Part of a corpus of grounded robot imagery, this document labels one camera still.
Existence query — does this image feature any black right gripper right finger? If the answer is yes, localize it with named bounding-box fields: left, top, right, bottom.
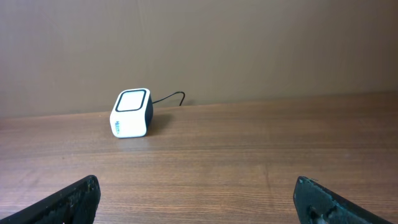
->
left=293, top=176, right=391, bottom=224

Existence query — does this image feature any white barcode scanner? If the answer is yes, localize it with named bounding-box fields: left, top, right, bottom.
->
left=109, top=88, right=154, bottom=138

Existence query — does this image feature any black scanner cable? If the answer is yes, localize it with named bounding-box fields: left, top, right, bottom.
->
left=152, top=91, right=186, bottom=106

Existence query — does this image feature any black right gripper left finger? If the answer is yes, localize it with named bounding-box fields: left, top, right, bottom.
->
left=1, top=175, right=101, bottom=224

